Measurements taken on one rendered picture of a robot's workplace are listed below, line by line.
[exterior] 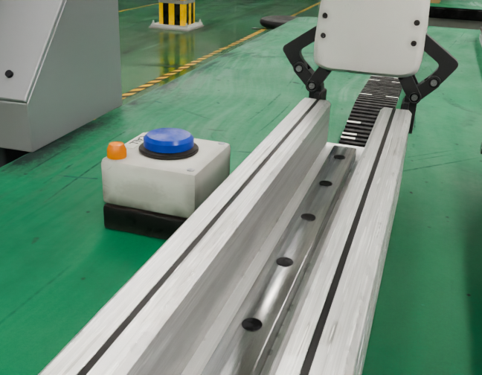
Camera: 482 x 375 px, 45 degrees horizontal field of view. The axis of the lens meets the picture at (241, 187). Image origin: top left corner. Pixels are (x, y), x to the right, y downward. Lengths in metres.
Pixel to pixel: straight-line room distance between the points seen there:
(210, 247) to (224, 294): 0.04
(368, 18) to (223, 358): 0.38
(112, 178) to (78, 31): 0.30
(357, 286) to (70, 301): 0.21
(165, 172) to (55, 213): 0.12
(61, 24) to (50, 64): 0.05
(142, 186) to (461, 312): 0.24
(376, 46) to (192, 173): 0.22
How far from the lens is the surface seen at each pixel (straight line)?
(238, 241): 0.31
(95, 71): 0.75
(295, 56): 0.59
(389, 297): 0.41
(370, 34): 0.56
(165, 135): 0.46
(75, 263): 0.44
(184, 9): 6.88
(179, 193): 0.43
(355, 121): 0.70
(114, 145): 0.45
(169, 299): 0.24
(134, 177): 0.44
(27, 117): 0.64
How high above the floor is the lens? 1.00
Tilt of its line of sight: 23 degrees down
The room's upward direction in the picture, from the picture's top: 3 degrees clockwise
